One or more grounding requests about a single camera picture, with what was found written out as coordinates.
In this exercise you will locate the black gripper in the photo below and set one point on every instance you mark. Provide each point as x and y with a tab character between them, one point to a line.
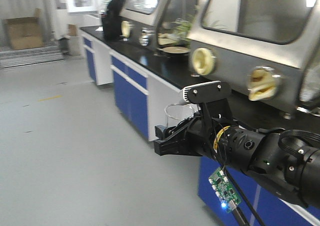
191	137

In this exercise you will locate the clear glass beaker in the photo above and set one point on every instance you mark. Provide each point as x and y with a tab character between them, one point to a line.
175	113

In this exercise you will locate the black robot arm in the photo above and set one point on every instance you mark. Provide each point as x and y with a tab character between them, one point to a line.
284	162

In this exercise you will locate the blue white lab cabinet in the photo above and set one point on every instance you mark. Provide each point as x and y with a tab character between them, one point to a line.
144	84

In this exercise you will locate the cream glove port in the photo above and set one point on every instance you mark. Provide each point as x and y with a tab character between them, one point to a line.
203	61
263	83

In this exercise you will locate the green circuit board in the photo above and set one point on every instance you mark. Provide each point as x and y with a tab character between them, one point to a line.
224	190

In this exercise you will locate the black backpack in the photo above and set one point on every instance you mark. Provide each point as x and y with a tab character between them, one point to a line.
112	21

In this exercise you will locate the steel glove box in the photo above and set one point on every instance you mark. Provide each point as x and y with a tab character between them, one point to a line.
243	34

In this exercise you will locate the large open cardboard box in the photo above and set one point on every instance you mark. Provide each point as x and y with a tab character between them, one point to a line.
25	33

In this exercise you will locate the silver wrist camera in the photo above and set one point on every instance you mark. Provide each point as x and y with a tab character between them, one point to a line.
184	91

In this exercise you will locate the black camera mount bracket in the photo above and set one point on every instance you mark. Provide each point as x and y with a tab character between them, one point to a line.
212	99

